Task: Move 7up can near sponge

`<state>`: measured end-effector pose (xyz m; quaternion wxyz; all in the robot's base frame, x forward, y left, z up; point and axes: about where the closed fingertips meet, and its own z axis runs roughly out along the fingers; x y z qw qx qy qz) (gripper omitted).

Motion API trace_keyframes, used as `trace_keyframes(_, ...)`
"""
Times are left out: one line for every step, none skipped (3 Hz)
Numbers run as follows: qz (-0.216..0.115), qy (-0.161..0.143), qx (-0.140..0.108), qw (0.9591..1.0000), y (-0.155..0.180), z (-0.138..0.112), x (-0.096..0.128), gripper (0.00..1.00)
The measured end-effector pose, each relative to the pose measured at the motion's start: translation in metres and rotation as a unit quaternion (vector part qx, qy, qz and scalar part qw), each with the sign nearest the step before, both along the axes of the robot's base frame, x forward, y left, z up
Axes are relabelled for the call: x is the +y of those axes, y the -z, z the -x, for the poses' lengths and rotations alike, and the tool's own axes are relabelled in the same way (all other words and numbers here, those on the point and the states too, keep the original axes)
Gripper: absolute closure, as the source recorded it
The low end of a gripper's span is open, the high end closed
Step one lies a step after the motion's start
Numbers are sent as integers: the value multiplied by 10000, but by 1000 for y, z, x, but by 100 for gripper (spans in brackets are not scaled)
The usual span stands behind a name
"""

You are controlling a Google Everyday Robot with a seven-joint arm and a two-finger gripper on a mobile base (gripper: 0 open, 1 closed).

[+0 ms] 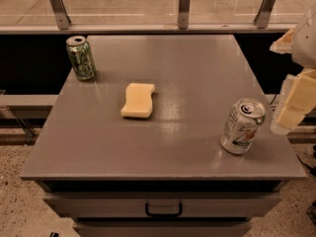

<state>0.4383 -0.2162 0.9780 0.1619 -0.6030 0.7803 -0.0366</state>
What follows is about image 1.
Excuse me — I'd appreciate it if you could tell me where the grey drawer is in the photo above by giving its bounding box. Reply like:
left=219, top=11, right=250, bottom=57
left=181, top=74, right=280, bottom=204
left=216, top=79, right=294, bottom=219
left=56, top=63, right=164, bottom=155
left=73, top=220, right=251, bottom=237
left=44, top=192, right=280, bottom=219

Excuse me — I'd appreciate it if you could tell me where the grey top drawer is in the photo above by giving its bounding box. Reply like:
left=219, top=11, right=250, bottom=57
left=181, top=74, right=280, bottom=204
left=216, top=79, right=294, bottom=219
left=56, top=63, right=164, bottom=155
left=44, top=192, right=280, bottom=219

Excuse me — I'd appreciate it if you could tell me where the silver 7up can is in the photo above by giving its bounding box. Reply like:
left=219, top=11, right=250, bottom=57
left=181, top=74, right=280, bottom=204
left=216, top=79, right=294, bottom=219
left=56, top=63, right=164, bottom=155
left=220, top=98, right=266, bottom=155

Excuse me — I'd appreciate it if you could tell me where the yellow sponge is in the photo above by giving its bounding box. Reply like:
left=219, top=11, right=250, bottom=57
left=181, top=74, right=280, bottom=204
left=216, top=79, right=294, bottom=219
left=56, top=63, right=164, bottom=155
left=120, top=83, right=155, bottom=119

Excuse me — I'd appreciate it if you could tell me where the grey lower drawer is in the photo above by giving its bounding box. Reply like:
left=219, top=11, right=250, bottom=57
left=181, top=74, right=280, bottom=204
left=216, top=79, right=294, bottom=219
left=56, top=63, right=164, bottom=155
left=73, top=220, right=251, bottom=237

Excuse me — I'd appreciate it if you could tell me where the right metal railing bracket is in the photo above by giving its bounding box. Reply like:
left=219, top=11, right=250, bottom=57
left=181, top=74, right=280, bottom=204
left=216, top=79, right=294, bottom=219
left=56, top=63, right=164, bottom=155
left=254, top=0, right=276, bottom=29

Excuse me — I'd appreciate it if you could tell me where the metal railing bracket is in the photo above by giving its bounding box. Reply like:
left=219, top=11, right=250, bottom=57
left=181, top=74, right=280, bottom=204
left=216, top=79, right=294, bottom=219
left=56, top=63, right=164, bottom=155
left=254, top=0, right=276, bottom=29
left=178, top=0, right=191, bottom=30
left=49, top=0, right=71, bottom=30

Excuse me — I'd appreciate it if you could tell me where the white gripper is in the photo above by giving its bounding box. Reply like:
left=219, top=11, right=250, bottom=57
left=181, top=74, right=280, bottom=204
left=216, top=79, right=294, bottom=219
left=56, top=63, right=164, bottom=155
left=270, top=3, right=316, bottom=135

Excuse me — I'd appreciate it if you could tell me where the left metal railing bracket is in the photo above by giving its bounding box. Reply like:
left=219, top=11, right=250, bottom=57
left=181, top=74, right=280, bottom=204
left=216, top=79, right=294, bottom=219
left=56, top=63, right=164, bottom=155
left=49, top=0, right=71, bottom=30

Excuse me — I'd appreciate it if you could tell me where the green soda can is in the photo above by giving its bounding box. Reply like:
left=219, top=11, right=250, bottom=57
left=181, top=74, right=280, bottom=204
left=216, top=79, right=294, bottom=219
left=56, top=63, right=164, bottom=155
left=66, top=36, right=96, bottom=81

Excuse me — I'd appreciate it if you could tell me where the middle metal railing bracket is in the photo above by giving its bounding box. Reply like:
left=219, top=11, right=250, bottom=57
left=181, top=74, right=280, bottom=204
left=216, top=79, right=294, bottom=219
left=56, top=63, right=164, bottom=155
left=178, top=0, right=191, bottom=30

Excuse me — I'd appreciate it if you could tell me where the grey metal rail beam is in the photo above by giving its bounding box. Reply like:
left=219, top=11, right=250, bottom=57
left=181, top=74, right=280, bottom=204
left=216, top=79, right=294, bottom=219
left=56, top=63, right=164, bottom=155
left=0, top=23, right=295, bottom=35

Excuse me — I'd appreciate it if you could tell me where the black drawer handle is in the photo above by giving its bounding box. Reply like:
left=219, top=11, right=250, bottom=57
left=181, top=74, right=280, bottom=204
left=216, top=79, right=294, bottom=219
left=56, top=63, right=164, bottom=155
left=144, top=202, right=183, bottom=218

